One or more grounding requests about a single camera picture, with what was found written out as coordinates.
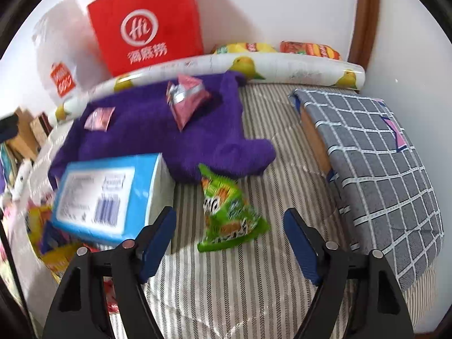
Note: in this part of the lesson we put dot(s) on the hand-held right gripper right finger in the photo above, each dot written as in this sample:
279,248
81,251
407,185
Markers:
300,240

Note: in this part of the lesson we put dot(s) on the grey checked cushion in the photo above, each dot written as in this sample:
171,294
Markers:
370,169

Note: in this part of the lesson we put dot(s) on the blue and white box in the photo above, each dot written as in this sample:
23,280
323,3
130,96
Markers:
106,197

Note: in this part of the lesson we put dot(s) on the red paper bag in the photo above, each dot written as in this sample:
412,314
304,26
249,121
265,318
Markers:
141,53

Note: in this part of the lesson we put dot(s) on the orange snack bag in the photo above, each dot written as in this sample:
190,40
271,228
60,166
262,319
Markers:
310,50

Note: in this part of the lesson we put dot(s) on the white plastic bag orange label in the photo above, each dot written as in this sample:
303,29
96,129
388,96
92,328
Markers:
67,42

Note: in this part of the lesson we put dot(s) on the pale pink small snack packet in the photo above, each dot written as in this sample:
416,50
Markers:
100,118

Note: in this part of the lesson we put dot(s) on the brown wooden frame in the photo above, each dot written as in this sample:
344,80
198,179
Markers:
367,14

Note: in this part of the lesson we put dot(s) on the lemon print white bolster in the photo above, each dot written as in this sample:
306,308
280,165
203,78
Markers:
197,64

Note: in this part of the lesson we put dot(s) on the green snack packet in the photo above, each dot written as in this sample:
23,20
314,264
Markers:
226,215

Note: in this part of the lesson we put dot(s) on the brown cardboard box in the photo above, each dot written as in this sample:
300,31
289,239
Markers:
21,137

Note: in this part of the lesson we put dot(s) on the white plush toy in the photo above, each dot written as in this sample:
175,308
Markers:
23,180

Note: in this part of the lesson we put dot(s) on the purple towel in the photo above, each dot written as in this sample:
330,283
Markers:
141,134

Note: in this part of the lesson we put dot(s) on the pile of colourful snack packets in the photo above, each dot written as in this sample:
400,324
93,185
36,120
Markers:
46,233

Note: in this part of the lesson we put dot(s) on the pink triangular snack packet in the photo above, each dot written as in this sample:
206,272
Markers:
189,102

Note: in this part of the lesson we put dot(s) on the dark patterned box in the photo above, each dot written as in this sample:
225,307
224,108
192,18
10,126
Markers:
41,127

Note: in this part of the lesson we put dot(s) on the yellow snack bag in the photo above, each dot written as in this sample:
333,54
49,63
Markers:
247,47

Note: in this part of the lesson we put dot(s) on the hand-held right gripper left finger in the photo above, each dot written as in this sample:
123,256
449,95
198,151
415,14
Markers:
160,233

